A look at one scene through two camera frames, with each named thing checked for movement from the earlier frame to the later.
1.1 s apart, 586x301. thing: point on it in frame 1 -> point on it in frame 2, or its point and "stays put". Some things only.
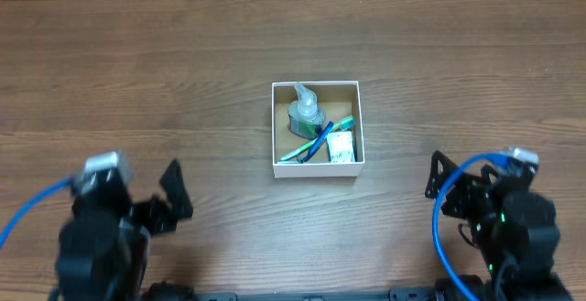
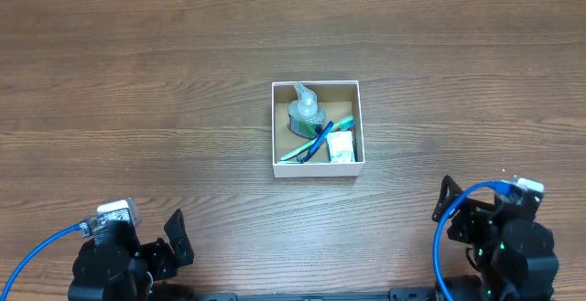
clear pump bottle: x=305 y=120 stays put
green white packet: x=341 y=146 stays put
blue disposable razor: x=308 y=155 stays put
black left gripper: x=178 y=188 -> x=158 y=252
